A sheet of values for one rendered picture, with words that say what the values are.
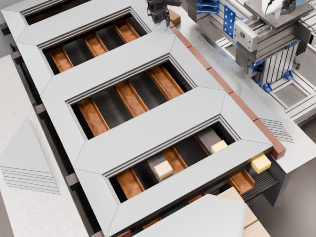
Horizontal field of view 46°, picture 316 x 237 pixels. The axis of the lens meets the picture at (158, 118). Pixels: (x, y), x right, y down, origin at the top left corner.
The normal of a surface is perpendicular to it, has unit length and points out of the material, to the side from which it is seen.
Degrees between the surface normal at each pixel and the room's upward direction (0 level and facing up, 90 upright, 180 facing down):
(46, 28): 0
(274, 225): 0
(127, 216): 0
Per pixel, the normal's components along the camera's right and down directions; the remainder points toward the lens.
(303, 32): -0.85, 0.47
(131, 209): -0.10, -0.59
